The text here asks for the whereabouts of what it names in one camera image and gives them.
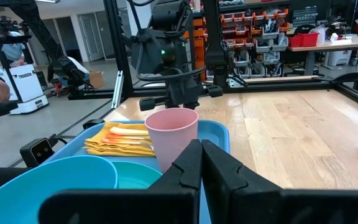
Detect fork with orange handle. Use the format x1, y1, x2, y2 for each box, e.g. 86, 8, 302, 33
106, 133, 152, 141

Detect silver aluminium bar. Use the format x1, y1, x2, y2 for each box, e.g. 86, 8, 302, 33
111, 70, 126, 110

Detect person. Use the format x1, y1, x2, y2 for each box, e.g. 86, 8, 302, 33
0, 29, 26, 67

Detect red bins on workbench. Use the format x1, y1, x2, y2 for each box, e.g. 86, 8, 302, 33
288, 32, 319, 48

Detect teal plastic plate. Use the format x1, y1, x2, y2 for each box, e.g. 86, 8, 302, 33
112, 161, 163, 190

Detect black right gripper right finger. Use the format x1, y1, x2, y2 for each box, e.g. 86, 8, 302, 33
201, 139, 358, 224

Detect black depth camera box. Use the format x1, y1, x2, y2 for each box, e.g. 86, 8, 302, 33
19, 138, 55, 168

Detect blue plastic bowl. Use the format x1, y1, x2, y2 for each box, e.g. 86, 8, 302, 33
0, 154, 119, 224

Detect light blue plastic tray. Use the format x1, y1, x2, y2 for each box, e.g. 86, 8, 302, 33
42, 119, 231, 224

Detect white Trossen equipment box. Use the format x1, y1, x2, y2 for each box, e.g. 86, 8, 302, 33
0, 63, 50, 115

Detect white bucket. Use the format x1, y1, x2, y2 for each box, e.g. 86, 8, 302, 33
323, 49, 352, 67

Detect black table clamp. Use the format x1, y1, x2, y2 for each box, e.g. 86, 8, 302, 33
82, 118, 106, 130
312, 72, 358, 93

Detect parts bin shelving rack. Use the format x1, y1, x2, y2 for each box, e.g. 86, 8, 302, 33
183, 0, 290, 78

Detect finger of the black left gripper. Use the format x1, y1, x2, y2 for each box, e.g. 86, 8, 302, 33
139, 97, 157, 112
208, 85, 224, 98

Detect black camera cable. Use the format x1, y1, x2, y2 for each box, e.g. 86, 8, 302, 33
50, 133, 68, 146

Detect cardboard box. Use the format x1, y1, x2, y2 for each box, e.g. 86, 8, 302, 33
88, 70, 106, 89

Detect black aluminium table frame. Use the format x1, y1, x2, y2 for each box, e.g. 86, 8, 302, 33
68, 0, 358, 114

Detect pink plastic cup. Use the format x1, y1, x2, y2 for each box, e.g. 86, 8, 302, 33
144, 107, 200, 174

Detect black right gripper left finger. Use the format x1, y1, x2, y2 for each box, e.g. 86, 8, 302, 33
39, 139, 204, 224

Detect wooden plank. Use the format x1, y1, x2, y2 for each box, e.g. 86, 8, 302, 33
244, 75, 320, 83

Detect yellow cloth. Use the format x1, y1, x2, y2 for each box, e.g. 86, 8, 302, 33
84, 121, 157, 157

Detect black office chair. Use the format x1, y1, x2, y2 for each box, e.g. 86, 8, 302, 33
293, 24, 317, 35

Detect wooden workbench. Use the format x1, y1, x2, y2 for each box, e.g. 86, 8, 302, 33
287, 37, 358, 75

